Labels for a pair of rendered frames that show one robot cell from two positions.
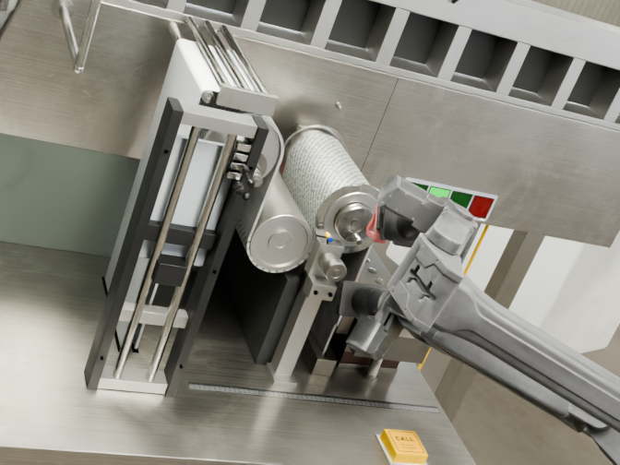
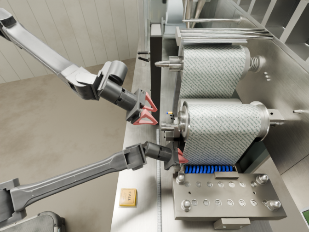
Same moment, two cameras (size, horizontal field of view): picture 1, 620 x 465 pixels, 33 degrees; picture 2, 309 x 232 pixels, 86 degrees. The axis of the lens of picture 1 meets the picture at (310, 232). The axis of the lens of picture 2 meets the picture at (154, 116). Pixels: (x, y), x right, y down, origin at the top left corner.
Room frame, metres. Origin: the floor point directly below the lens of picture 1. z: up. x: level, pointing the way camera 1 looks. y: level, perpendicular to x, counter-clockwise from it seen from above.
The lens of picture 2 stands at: (1.85, -0.47, 1.71)
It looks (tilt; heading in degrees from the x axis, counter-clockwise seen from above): 48 degrees down; 117
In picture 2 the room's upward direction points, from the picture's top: straight up
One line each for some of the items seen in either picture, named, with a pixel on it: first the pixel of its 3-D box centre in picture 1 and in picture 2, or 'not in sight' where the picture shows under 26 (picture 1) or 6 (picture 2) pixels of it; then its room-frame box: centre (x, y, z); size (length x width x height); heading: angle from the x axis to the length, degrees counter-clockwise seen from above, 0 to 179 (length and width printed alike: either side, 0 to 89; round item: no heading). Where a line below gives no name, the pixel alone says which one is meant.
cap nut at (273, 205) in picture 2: not in sight; (275, 204); (2.16, -0.12, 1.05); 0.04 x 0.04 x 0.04
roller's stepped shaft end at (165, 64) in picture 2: (253, 175); (161, 64); (1.59, 0.12, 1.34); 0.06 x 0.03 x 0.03; 27
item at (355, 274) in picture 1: (335, 256); (211, 156); (1.91, -0.07, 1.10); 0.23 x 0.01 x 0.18; 27
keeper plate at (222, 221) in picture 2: not in sight; (231, 224); (2.06, -0.23, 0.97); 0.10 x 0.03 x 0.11; 27
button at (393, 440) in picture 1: (403, 447); (128, 197); (1.64, -0.31, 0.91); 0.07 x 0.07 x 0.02; 27
